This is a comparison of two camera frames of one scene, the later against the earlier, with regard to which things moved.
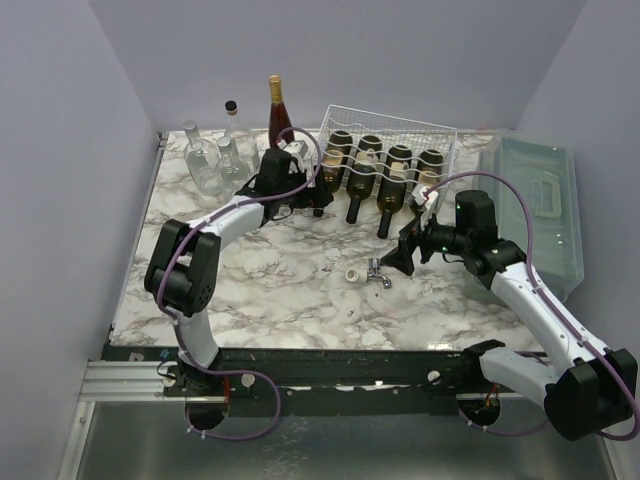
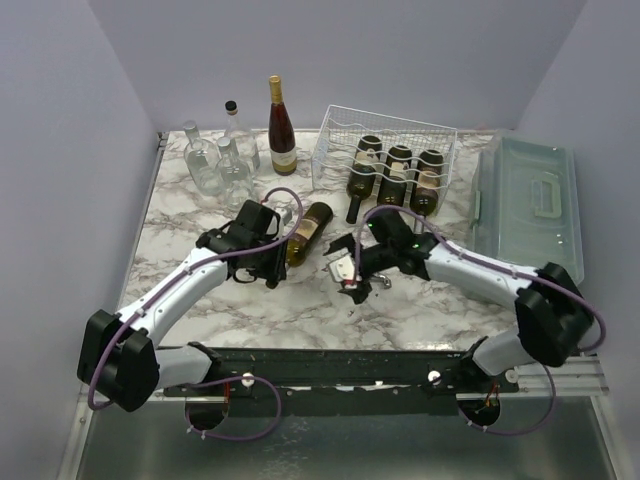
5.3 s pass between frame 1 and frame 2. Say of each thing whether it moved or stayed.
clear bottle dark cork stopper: stayed
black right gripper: moved
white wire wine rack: stayed
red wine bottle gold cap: stayed
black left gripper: moved
